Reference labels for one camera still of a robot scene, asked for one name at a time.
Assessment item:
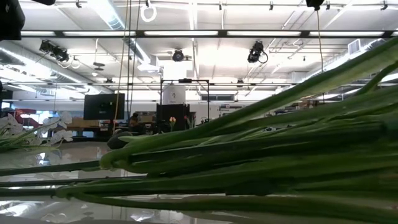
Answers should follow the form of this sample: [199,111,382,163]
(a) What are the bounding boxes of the black table frame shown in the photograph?
[70,136,110,144]

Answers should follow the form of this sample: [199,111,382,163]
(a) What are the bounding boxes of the cardboard box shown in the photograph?
[68,117,101,128]

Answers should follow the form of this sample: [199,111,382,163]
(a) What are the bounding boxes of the black stand frame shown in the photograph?
[159,78,210,125]

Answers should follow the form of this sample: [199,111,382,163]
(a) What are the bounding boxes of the black box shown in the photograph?
[155,103,191,133]

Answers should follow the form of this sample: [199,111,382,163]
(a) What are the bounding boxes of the white hanging ring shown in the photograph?
[140,2,158,23]

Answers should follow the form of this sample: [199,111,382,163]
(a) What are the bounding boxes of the person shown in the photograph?
[128,112,144,135]

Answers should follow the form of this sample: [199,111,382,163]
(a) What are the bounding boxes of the white plastic drum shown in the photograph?
[162,84,187,105]

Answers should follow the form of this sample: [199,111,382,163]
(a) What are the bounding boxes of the red flower bunch green stems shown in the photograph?
[0,35,398,224]

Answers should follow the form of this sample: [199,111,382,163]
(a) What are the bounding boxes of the white flower spray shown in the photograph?
[0,111,74,152]

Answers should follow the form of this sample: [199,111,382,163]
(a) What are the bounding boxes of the yellow hanging cable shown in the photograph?
[113,0,129,133]

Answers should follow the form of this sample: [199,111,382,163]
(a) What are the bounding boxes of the red metal frame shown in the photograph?
[12,108,40,129]

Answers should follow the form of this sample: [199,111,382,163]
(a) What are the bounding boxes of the black monitor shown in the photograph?
[83,93,126,121]

